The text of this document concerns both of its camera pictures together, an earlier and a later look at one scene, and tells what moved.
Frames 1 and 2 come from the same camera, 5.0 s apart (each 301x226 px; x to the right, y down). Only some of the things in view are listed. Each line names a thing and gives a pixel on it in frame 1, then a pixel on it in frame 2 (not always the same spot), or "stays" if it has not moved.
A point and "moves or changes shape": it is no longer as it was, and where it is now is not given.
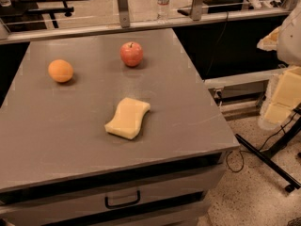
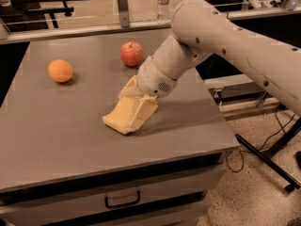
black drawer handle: x=112 y=206 stays
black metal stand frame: x=266 y=156 stays
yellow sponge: x=127 y=121 moves or changes shape
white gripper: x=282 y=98 → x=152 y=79
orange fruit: x=60 y=70 stays
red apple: x=132 y=53 stays
